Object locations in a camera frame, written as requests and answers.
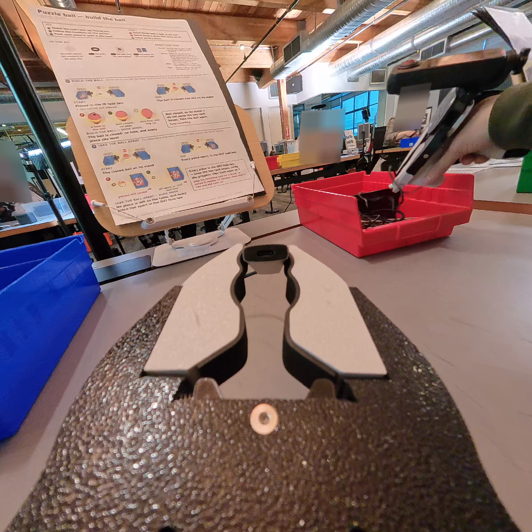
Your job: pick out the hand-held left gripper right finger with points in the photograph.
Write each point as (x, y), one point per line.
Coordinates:
(332, 324)

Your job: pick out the black backing board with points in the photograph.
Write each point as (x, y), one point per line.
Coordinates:
(225, 83)

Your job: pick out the red plastic bin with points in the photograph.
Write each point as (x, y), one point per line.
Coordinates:
(272, 163)
(332, 216)

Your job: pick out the printed instruction sheet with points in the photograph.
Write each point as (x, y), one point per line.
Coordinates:
(141, 124)

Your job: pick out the wooden document stand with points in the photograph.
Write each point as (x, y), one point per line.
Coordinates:
(253, 133)

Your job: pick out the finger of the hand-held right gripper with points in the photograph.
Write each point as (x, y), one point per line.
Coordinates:
(419, 160)

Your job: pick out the green box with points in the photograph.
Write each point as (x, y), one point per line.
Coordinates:
(524, 172)

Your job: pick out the person's right forearm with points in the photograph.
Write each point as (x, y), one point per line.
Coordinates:
(513, 120)

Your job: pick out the black wall speaker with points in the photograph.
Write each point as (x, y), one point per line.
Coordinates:
(294, 84)

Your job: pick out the blue plastic bin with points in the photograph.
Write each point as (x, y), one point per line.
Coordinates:
(37, 316)
(409, 142)

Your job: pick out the silver ventilation duct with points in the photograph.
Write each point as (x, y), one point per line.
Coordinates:
(374, 29)

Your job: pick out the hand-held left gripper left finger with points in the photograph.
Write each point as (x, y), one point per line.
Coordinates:
(199, 316)

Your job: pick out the black tripod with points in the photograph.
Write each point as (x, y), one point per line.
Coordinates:
(45, 195)

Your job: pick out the yellow plastic bin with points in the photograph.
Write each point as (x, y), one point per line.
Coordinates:
(289, 160)

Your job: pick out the black metal pole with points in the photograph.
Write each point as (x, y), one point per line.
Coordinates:
(45, 137)

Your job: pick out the person's right hand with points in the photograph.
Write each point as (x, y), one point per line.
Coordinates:
(474, 133)

